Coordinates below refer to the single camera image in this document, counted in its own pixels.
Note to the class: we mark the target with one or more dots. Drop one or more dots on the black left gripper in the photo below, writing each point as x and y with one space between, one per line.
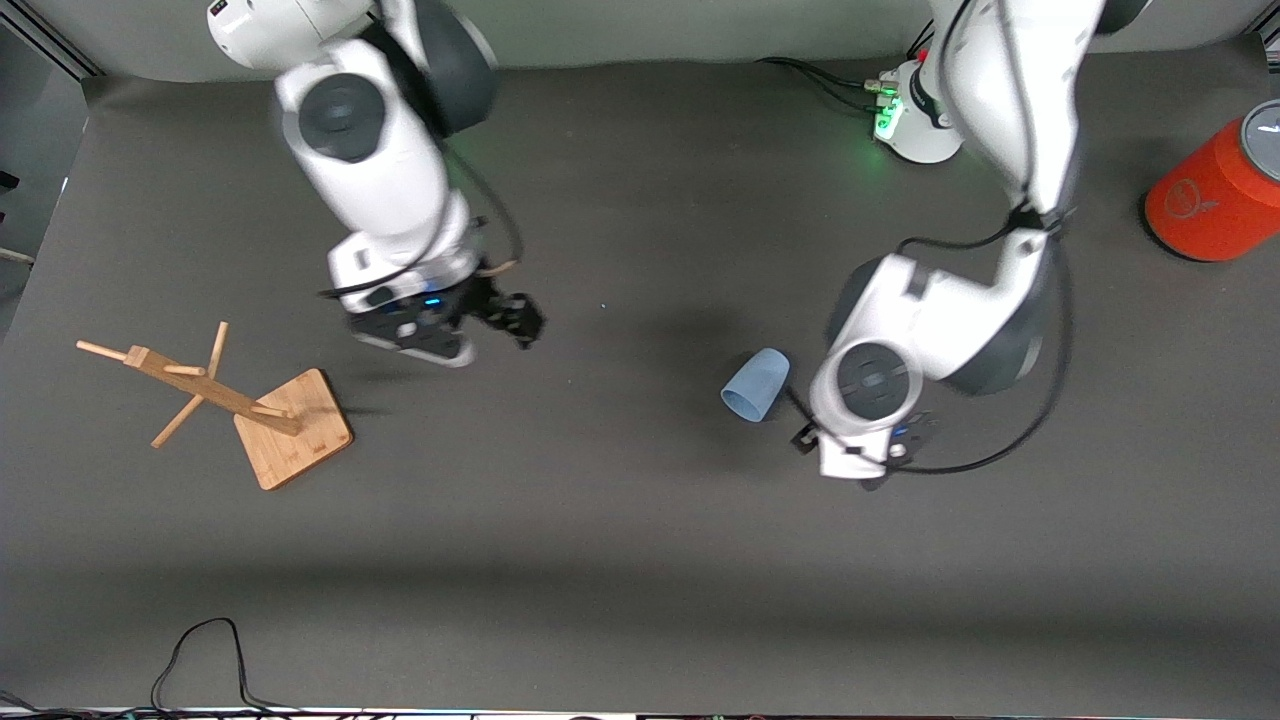
803 449

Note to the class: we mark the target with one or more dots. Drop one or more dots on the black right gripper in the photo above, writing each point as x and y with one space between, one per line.
487 299

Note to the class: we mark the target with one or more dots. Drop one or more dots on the light blue plastic cup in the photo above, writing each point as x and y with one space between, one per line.
755 385

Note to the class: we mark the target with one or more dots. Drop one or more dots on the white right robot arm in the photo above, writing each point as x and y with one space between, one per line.
380 180

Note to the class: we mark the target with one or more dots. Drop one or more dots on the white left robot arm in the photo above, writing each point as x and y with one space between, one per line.
960 310

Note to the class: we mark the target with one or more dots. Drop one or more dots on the wooden cup rack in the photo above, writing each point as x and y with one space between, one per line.
295 440

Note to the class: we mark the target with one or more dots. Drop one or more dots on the dark grey table mat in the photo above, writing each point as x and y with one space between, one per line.
640 550

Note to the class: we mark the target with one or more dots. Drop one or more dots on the orange cylinder with grey lid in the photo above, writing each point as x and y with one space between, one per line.
1210 200

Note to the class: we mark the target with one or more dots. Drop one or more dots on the black frame rail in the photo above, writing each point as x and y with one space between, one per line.
60 45

